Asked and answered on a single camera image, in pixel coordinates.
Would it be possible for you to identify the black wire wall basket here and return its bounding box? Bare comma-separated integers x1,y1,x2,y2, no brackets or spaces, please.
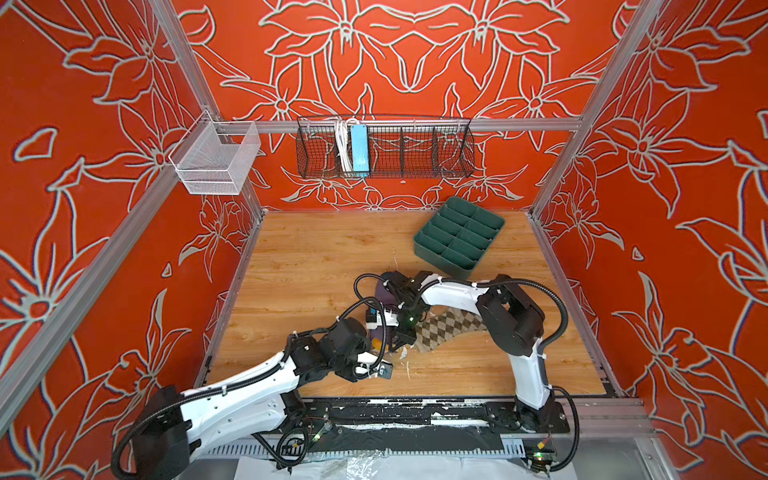
296,115,477,180

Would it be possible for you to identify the blue box in basket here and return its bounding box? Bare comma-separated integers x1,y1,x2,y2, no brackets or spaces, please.
349,123,370,177

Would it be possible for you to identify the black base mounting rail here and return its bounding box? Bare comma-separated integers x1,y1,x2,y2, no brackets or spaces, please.
263,397,572,459

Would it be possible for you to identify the white cable bundle in basket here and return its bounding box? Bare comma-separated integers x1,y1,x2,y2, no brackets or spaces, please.
333,118,353,175

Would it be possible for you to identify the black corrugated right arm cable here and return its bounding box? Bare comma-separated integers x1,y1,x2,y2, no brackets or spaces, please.
473,278,570,355

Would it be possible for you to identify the brown argyle sock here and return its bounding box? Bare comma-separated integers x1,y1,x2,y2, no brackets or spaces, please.
413,307,487,353

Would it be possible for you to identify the clear plastic wall bin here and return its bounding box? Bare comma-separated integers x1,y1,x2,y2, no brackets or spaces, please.
169,109,261,196

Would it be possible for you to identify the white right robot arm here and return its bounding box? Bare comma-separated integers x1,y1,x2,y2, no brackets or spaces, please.
380,271,550,412

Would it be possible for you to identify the purple sock with yellow cuff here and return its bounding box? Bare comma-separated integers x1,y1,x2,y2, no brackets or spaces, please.
367,281,400,355

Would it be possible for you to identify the green divided organizer tray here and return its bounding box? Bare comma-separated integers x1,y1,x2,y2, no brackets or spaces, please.
413,196,505,280

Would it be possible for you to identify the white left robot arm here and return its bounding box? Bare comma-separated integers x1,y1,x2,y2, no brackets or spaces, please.
111,318,393,479

